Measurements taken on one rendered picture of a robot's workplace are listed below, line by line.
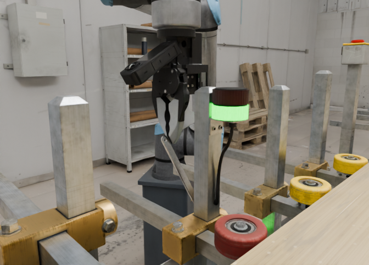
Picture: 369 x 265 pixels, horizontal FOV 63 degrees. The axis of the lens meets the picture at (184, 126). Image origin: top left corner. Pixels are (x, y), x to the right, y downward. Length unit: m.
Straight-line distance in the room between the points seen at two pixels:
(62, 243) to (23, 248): 0.04
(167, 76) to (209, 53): 0.73
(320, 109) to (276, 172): 0.28
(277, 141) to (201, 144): 0.25
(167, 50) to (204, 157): 0.20
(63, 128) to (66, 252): 0.13
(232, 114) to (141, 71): 0.16
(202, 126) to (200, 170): 0.08
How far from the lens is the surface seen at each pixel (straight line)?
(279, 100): 0.72
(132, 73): 0.50
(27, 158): 3.30
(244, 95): 0.48
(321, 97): 0.95
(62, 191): 0.39
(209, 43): 1.26
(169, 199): 1.50
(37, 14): 3.04
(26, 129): 3.24
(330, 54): 8.66
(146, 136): 4.02
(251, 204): 0.73
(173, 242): 0.55
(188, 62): 0.58
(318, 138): 0.97
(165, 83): 0.56
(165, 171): 1.48
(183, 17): 0.55
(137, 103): 3.85
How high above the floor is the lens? 1.15
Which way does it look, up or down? 11 degrees down
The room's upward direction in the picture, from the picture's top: straight up
